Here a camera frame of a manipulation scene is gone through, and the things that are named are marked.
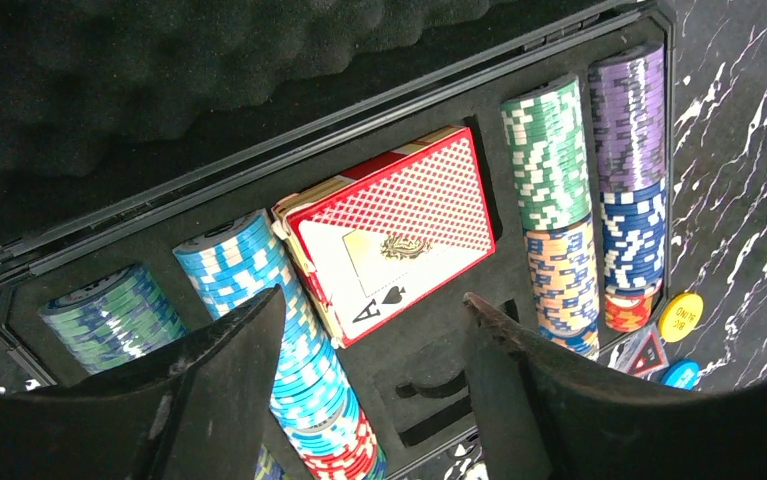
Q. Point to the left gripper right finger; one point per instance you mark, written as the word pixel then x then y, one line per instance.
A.
pixel 544 412

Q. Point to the black poker set case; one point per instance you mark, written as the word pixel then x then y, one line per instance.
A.
pixel 128 127

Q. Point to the orange blue chip stack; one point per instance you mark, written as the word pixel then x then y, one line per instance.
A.
pixel 563 271

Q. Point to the light blue chip stack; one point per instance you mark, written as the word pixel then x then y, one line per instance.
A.
pixel 313 405

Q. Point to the pale green chip stack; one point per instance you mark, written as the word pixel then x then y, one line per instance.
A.
pixel 114 320

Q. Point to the triangular all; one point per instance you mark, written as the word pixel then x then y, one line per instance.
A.
pixel 641 354

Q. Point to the yellow big blind button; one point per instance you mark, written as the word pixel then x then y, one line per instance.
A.
pixel 680 317

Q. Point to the blue small blind button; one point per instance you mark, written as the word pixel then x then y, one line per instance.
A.
pixel 683 374

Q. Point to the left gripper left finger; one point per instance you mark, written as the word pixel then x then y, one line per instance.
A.
pixel 193 409

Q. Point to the red playing card deck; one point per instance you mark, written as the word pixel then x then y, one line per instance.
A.
pixel 375 239

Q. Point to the purple and blue chip stack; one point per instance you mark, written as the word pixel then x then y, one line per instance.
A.
pixel 628 111

